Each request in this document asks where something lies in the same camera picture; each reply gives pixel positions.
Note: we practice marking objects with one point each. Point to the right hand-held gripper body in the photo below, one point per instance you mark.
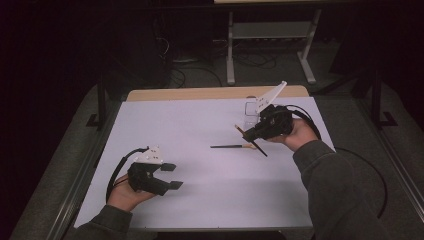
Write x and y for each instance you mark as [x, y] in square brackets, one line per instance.
[276, 121]

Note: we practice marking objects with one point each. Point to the person's right hand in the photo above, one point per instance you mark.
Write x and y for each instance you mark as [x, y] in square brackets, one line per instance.
[301, 136]

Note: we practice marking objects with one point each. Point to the clear acrylic brush holder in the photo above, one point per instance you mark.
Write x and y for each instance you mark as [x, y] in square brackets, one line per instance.
[250, 115]

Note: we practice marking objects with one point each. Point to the black makeup brush round tip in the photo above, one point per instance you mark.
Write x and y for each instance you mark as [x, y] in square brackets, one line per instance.
[261, 150]

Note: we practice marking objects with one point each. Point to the white table cover sheet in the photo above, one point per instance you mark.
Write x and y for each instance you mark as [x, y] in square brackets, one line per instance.
[200, 186]

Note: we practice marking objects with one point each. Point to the white metal stand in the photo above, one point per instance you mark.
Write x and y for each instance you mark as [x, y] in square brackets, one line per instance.
[230, 50]

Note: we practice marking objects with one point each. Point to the wooden table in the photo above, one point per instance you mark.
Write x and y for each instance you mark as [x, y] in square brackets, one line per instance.
[200, 93]

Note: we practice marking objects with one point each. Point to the thin black pen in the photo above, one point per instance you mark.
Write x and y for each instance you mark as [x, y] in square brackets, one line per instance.
[226, 146]

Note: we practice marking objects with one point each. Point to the metal floor rail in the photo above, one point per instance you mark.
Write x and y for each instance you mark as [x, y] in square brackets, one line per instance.
[400, 166]
[76, 196]

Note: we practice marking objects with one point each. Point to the black floor stand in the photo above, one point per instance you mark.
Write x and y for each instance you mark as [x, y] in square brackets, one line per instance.
[101, 106]
[376, 100]

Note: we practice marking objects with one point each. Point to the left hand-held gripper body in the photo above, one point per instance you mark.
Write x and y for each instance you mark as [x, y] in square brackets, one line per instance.
[141, 176]

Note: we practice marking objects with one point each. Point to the person's left hand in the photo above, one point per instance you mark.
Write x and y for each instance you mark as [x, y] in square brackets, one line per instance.
[125, 196]

